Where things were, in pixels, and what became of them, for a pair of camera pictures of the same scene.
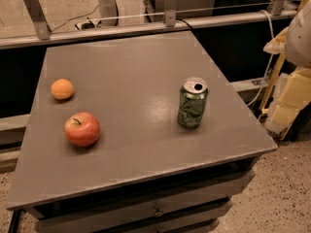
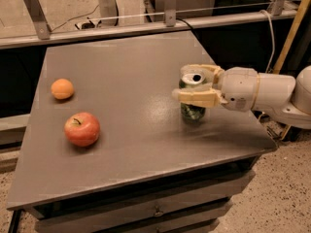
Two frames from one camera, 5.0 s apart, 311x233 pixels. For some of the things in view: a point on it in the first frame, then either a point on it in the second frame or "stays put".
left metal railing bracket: [38, 15] stays put
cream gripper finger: [277, 45] → [209, 71]
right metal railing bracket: [277, 6] stays put
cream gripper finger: [293, 95] → [204, 97]
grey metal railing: [23, 40] stays put
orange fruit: [62, 88] stays put
